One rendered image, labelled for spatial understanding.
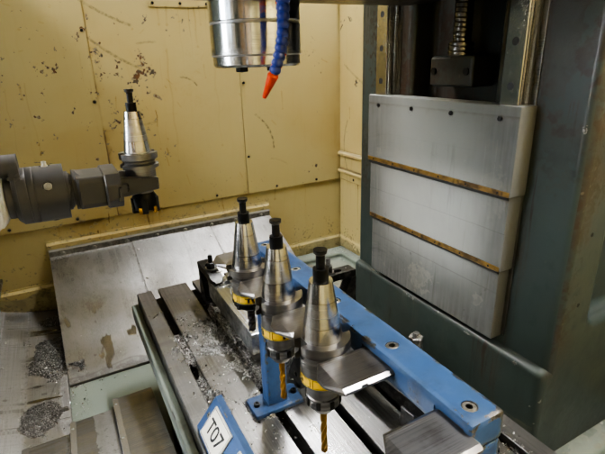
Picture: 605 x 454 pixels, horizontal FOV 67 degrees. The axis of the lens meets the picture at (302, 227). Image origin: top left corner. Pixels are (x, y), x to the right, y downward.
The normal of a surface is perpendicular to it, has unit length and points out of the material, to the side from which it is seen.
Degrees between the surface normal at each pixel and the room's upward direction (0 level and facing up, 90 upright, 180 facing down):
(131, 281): 25
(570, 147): 90
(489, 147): 90
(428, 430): 0
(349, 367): 0
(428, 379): 0
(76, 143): 90
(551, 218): 90
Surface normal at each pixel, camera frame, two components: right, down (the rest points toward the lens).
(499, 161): -0.89, 0.18
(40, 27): 0.48, 0.29
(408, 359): -0.03, -0.94
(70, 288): 0.16, -0.74
